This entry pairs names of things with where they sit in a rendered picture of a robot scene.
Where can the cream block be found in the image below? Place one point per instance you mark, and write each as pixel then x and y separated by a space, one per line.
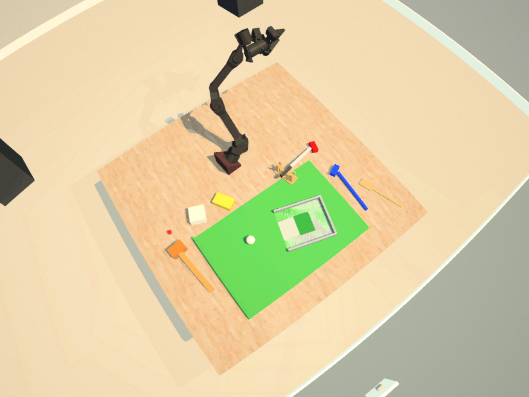
pixel 197 214

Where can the green flat mat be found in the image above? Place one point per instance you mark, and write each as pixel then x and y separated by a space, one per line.
pixel 260 273

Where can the yellow rectangular block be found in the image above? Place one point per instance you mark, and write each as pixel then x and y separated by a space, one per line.
pixel 224 201

